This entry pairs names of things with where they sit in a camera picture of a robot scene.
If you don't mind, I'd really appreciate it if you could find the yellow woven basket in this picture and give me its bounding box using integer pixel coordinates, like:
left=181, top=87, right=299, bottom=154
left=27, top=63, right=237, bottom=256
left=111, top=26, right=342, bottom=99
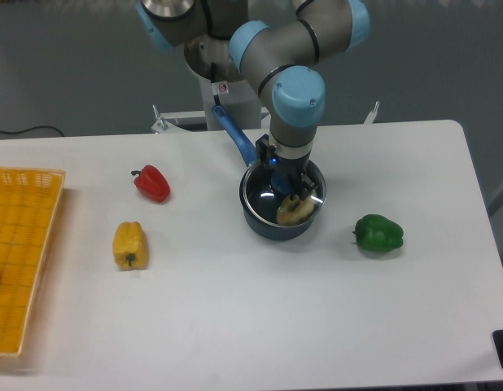
left=0, top=167, right=66, bottom=357

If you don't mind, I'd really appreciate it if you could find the red bell pepper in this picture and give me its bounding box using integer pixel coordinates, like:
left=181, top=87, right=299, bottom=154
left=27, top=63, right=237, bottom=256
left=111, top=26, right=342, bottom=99
left=131, top=165, right=171, bottom=203

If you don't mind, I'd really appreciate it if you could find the dark blue saucepan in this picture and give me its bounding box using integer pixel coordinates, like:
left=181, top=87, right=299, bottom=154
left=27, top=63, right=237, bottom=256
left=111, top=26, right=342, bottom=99
left=212, top=105, right=312, bottom=240

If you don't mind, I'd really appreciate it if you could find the yellow bell pepper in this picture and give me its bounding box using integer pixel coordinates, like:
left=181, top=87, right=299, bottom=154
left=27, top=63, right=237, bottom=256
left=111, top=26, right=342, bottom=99
left=112, top=222, right=149, bottom=270

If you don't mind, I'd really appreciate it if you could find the beige bagel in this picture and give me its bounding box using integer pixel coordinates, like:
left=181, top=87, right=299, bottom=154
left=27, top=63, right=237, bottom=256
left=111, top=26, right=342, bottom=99
left=276, top=195, right=317, bottom=226

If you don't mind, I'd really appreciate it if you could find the black cable on floor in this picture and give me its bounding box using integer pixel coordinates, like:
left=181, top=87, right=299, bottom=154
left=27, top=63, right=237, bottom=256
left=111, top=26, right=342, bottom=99
left=0, top=125, right=66, bottom=137

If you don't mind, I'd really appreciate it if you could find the glass lid blue knob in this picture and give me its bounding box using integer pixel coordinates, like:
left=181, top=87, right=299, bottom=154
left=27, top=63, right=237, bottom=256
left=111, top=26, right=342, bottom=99
left=240, top=161, right=326, bottom=228

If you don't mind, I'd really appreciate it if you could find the metal table clamp bracket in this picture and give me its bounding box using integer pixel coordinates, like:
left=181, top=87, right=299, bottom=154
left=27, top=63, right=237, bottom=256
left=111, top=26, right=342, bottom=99
left=151, top=104, right=208, bottom=134

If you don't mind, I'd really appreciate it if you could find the green bell pepper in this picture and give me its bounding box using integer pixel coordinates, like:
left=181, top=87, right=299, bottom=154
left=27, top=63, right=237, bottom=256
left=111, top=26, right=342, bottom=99
left=352, top=214, right=404, bottom=253

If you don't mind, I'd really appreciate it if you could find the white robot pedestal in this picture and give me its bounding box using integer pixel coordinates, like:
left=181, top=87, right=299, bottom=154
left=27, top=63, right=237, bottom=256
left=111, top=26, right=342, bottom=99
left=183, top=20, right=273, bottom=131

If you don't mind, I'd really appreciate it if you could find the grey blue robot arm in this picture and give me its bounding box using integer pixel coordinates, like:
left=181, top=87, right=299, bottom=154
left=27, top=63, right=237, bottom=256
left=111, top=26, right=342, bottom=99
left=136, top=1, right=370, bottom=196

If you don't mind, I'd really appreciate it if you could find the right metal clamp bracket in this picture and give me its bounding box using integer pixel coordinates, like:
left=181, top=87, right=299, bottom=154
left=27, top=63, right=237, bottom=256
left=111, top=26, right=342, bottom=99
left=364, top=100, right=380, bottom=125

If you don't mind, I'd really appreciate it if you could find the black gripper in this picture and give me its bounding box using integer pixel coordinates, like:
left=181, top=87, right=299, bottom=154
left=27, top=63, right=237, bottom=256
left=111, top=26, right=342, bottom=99
left=255, top=136, right=319, bottom=201

